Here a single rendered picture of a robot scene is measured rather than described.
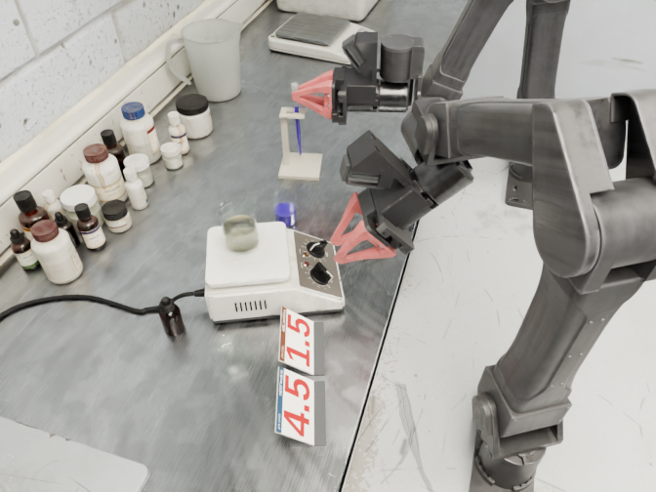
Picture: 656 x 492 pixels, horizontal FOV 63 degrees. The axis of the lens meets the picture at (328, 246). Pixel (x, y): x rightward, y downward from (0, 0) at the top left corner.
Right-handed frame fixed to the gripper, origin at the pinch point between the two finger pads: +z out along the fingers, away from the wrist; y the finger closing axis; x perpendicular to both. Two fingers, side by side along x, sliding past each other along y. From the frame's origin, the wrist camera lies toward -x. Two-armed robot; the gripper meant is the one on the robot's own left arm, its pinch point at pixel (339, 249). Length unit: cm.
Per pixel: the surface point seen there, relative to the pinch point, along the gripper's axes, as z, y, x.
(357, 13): -8, -106, 21
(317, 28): 0, -92, 11
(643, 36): -70, -105, 92
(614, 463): -13.9, 27.7, 29.7
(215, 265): 15.8, -3.0, -8.5
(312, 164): 8.2, -36.3, 8.9
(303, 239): 8.0, -9.8, 2.4
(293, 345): 12.2, 7.8, 2.7
